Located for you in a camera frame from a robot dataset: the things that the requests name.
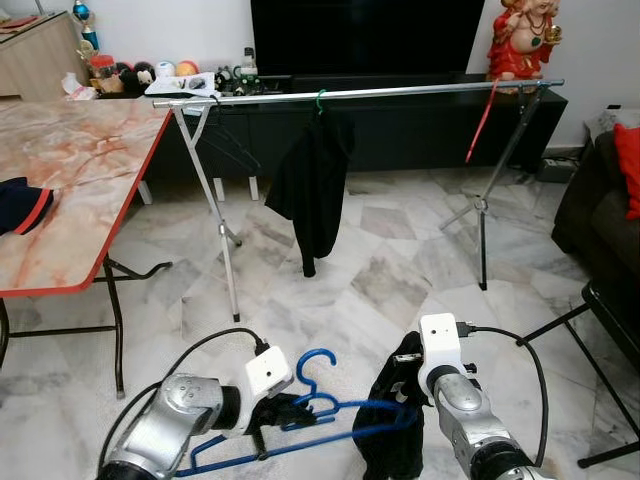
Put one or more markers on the black hanging shirt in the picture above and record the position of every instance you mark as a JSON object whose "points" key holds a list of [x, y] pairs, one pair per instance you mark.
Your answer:
{"points": [[312, 180]]}

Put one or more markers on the navy garment red trim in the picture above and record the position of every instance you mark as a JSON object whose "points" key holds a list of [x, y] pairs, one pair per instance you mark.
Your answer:
{"points": [[20, 205]]}

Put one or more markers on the black plastic hanger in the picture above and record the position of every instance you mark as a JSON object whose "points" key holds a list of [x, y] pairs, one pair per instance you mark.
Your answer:
{"points": [[235, 145]]}

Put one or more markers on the black plush toy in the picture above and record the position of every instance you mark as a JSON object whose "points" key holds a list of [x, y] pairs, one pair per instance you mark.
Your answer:
{"points": [[135, 78]]}

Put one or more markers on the black folding chair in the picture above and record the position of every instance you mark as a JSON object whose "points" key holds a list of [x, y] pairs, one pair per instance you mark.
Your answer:
{"points": [[610, 320]]}

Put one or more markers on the black television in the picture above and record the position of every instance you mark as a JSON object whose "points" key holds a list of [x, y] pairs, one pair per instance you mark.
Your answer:
{"points": [[365, 35]]}

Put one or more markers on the green plastic hanger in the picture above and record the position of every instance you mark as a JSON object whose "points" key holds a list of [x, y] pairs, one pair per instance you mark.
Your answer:
{"points": [[321, 100]]}

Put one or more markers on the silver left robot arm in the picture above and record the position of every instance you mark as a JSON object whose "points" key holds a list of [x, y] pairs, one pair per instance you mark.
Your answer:
{"points": [[175, 415]]}

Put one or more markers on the brown fabric sofa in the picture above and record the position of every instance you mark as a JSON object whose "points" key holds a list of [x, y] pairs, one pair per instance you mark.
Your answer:
{"points": [[590, 210]]}

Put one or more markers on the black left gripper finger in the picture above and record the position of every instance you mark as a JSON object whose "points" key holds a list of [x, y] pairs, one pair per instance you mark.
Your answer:
{"points": [[305, 422], [315, 402]]}

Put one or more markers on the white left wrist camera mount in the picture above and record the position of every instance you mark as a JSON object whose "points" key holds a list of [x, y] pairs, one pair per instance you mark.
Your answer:
{"points": [[268, 372]]}

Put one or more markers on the red cushion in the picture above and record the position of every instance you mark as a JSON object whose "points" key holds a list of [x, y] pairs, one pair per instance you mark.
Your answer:
{"points": [[628, 170]]}

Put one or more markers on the silver metal clothes rack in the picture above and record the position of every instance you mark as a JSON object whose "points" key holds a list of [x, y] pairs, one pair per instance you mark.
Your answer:
{"points": [[350, 93]]}

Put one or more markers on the red laughing Buddha statue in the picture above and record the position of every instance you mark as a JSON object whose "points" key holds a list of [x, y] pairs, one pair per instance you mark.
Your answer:
{"points": [[522, 45]]}

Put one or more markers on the red lidded jar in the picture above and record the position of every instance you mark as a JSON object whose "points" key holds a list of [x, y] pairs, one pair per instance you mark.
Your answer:
{"points": [[103, 72]]}

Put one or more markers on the light wooden cabinet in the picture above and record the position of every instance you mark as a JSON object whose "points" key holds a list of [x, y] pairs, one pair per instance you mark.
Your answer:
{"points": [[40, 60]]}

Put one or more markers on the pink white packet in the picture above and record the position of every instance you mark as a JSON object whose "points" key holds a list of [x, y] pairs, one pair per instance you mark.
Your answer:
{"points": [[75, 88]]}

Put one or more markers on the white paper bundle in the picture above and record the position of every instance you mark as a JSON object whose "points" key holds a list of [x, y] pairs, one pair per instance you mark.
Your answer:
{"points": [[180, 85]]}

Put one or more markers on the blue plastic hanger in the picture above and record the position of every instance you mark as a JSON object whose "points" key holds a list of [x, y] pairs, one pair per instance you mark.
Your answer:
{"points": [[330, 425]]}

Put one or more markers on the black TV cabinet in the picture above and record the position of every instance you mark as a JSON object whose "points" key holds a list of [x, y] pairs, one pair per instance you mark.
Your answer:
{"points": [[400, 130]]}

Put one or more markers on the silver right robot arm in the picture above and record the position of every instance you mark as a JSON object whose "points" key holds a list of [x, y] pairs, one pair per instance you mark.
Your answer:
{"points": [[470, 420]]}

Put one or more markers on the red plastic hanger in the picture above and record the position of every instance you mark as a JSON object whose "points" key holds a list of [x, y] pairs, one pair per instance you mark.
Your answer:
{"points": [[483, 125]]}

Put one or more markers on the red-edged marble folding table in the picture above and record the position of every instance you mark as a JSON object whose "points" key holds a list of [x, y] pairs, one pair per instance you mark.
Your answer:
{"points": [[70, 180]]}

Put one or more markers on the white ball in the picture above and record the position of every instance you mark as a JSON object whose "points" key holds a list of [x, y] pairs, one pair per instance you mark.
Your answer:
{"points": [[164, 70]]}

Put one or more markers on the lace covered side table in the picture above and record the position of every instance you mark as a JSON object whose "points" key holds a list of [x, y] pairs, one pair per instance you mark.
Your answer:
{"points": [[603, 118]]}

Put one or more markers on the orange ball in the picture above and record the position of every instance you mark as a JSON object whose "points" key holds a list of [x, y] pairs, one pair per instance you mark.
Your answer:
{"points": [[187, 68]]}

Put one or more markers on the black ribbed garment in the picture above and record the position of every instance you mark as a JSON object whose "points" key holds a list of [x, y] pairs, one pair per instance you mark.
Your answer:
{"points": [[385, 440]]}

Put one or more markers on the clear bottle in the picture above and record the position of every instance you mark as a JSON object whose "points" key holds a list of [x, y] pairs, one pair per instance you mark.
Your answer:
{"points": [[249, 62]]}

